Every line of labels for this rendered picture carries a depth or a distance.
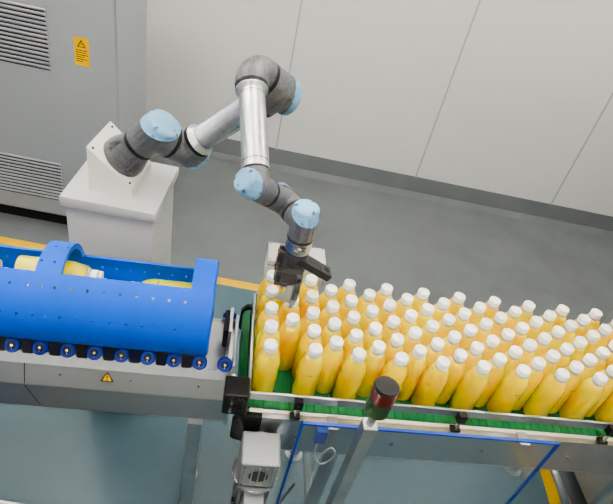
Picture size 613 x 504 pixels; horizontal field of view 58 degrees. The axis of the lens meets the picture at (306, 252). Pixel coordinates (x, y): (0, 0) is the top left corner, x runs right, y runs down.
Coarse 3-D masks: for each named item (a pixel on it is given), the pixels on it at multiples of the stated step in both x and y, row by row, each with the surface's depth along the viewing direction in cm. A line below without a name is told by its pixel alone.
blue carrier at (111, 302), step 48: (0, 288) 142; (48, 288) 144; (96, 288) 146; (144, 288) 148; (192, 288) 151; (0, 336) 152; (48, 336) 150; (96, 336) 150; (144, 336) 150; (192, 336) 151
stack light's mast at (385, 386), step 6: (378, 378) 134; (384, 378) 134; (390, 378) 134; (378, 384) 132; (384, 384) 132; (390, 384) 133; (396, 384) 133; (378, 390) 131; (384, 390) 131; (390, 390) 131; (396, 390) 132; (384, 396) 130; (390, 396) 130; (372, 420) 140; (372, 426) 141
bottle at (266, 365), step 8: (264, 352) 156; (256, 360) 158; (264, 360) 156; (272, 360) 156; (256, 368) 159; (264, 368) 157; (272, 368) 157; (256, 376) 160; (264, 376) 159; (272, 376) 160; (256, 384) 162; (264, 384) 161; (272, 384) 163; (272, 392) 167
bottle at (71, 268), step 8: (24, 256) 151; (32, 256) 152; (16, 264) 149; (24, 264) 149; (32, 264) 150; (72, 264) 152; (80, 264) 154; (64, 272) 151; (72, 272) 151; (80, 272) 152; (88, 272) 153
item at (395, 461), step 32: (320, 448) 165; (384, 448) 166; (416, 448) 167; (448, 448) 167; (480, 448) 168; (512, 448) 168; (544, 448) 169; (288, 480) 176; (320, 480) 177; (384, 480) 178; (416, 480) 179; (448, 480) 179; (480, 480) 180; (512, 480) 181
